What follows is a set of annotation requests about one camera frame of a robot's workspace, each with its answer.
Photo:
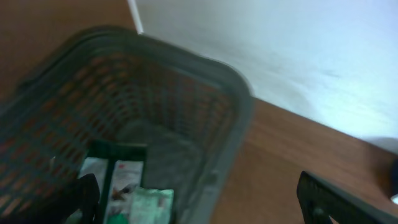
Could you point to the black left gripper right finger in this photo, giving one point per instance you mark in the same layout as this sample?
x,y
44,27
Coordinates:
x,y
322,202

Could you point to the white barcode scanner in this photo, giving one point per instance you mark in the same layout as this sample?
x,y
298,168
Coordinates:
x,y
393,182

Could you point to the grey plastic mesh basket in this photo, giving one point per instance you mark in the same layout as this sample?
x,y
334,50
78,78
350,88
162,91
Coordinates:
x,y
110,83

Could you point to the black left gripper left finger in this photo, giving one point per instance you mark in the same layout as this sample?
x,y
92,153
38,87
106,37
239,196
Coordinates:
x,y
82,194

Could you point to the pale green wipes packet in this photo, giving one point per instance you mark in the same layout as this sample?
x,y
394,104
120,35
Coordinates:
x,y
151,206

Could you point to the green white tape package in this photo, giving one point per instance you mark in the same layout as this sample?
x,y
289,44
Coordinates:
x,y
119,169

